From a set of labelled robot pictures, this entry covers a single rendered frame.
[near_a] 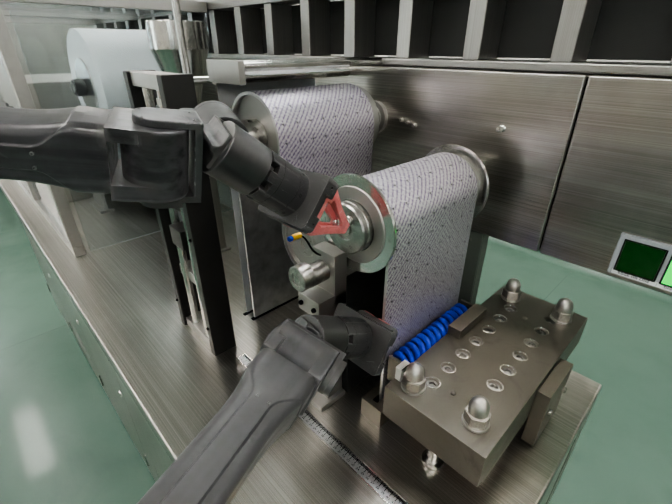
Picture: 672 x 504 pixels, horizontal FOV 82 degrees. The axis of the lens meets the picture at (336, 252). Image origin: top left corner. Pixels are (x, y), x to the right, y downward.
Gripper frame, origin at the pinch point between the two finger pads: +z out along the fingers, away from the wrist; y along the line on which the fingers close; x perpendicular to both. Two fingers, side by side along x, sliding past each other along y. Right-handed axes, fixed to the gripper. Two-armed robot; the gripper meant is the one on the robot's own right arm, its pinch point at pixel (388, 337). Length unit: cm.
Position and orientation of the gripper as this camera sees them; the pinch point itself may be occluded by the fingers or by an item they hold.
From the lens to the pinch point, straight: 63.7
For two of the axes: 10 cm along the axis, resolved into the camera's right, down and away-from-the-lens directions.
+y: 7.0, 3.4, -6.3
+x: 3.6, -9.3, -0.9
